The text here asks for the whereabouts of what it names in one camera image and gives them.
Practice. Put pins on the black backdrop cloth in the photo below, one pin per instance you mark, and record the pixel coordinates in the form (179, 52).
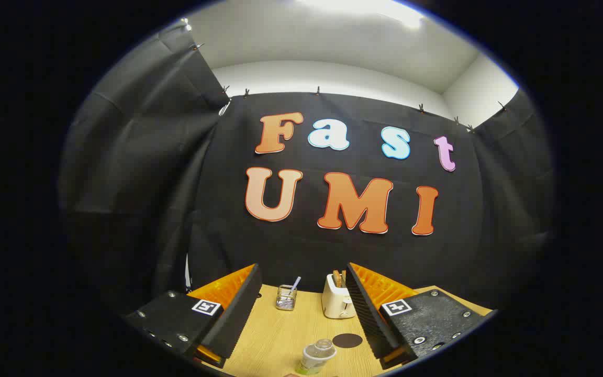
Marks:
(333, 251)

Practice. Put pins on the clear juice bottle white label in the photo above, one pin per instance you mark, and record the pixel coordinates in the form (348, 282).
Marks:
(318, 357)

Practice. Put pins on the wooden table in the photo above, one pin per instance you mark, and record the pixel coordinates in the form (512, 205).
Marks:
(280, 335)

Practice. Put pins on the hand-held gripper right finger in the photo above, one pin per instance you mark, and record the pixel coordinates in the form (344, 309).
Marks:
(367, 314)

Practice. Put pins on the brown toast slice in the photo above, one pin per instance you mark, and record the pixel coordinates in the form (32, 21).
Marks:
(337, 278)

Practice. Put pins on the white toaster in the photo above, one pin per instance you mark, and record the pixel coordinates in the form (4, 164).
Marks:
(335, 303)

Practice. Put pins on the dark brown round coaster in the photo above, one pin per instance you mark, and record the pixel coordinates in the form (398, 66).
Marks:
(347, 341)

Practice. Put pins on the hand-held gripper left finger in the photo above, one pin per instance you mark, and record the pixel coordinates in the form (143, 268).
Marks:
(238, 314)

